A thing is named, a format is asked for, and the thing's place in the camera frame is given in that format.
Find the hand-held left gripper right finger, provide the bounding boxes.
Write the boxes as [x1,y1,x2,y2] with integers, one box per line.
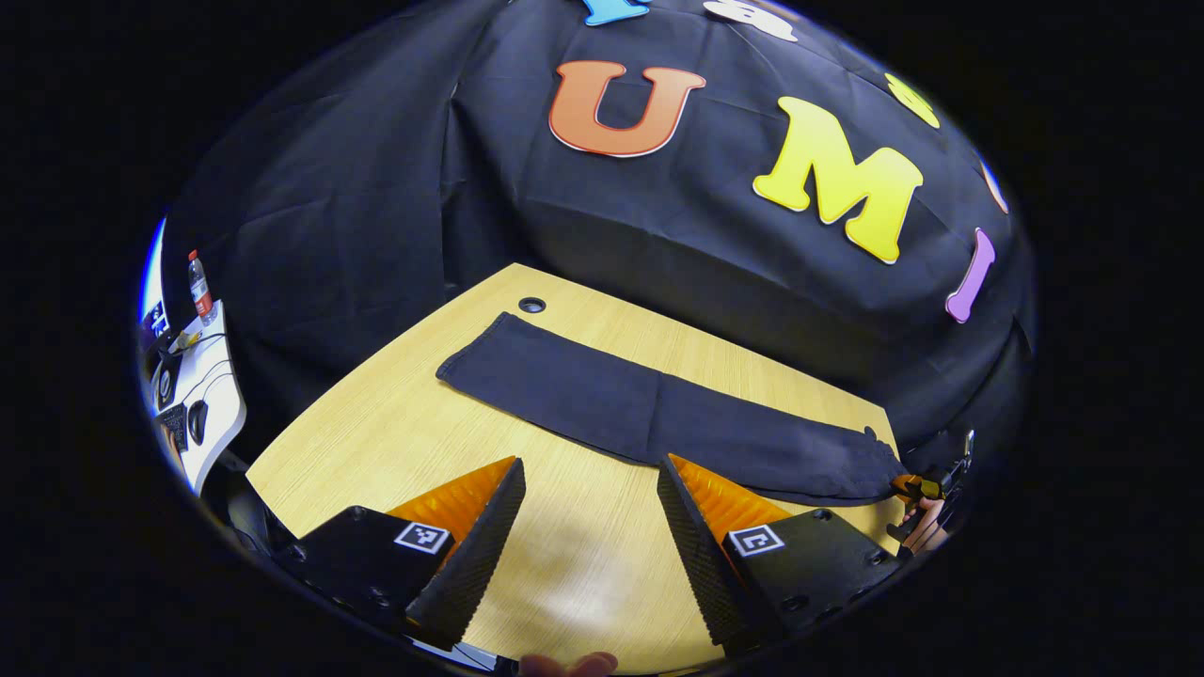
[657,454,902,656]

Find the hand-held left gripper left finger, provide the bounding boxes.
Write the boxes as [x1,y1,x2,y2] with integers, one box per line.
[273,457,527,650]

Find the black jeans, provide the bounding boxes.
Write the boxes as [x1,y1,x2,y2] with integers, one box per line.
[436,312,911,509]

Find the white side desk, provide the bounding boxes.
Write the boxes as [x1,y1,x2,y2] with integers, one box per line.
[141,301,247,495]

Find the black backdrop cloth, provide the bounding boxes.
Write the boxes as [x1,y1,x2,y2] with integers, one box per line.
[160,0,1036,471]

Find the clear plastic bottle red cap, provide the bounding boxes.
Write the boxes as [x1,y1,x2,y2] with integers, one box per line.
[187,249,216,323]

